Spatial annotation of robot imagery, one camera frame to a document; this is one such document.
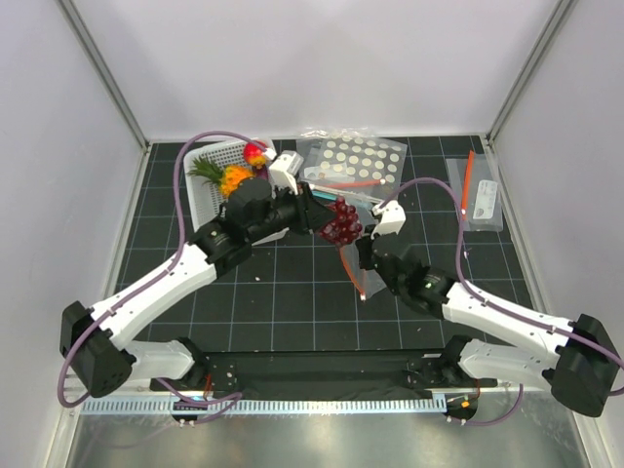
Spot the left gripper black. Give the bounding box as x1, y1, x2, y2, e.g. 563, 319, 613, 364
247, 178, 335, 244

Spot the orange zipper clear bag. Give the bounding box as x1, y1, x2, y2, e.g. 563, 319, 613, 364
335, 204, 391, 301

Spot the red grape bunch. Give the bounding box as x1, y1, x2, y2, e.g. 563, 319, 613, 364
319, 197, 364, 248

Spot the red yellow apple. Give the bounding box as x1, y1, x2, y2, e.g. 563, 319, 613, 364
243, 140, 268, 170

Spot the orange toy pineapple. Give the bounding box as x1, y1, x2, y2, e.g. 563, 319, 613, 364
187, 156, 254, 199

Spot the white perforated plastic basket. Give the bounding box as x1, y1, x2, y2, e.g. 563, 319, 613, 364
183, 140, 277, 231

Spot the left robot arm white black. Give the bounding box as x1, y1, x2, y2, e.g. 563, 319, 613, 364
59, 178, 335, 398

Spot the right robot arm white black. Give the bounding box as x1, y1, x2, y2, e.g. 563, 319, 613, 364
356, 233, 623, 417

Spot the blue zipper clear bag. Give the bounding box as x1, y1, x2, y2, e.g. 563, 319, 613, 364
312, 187, 371, 208

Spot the polka dot zip bag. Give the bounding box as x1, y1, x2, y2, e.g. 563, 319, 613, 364
295, 129, 408, 199

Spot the right orange zipper bag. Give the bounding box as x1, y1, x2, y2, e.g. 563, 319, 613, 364
446, 150, 503, 232

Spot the purple eggplant toy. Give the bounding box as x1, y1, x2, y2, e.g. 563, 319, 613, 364
253, 166, 268, 180

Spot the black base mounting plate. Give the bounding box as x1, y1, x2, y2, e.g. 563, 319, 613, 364
171, 349, 497, 402

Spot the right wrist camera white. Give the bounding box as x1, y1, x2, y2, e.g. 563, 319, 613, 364
371, 200, 407, 238

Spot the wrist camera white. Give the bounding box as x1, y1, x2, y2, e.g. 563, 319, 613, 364
268, 151, 304, 194
371, 200, 407, 238

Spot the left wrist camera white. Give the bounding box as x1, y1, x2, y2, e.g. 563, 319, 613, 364
268, 151, 304, 194

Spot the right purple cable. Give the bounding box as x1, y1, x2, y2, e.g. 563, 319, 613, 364
384, 177, 624, 428

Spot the perforated metal cable rail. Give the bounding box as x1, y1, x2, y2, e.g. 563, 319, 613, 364
81, 394, 447, 416

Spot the left aluminium frame post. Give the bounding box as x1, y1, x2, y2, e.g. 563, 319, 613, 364
55, 0, 149, 150

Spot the aluminium frame post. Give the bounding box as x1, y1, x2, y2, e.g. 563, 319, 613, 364
486, 0, 577, 146
55, 0, 149, 150

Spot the right aluminium frame post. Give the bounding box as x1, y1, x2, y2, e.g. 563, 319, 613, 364
486, 0, 577, 146

